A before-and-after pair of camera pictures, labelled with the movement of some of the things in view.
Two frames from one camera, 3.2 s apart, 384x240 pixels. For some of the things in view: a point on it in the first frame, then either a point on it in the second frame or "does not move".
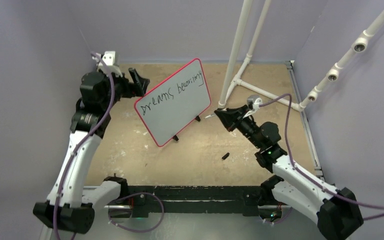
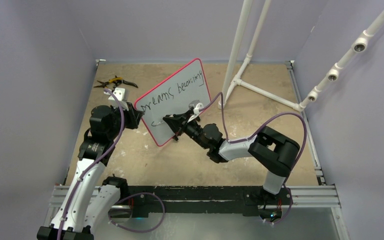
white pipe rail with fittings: x=359 y=45 does not move
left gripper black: x=132 y=90 -> x=133 y=116
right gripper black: x=228 y=116 -> x=176 y=121
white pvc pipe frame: x=227 y=89 does not move
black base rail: x=144 y=199 does not move
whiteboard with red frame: x=170 y=107 does not move
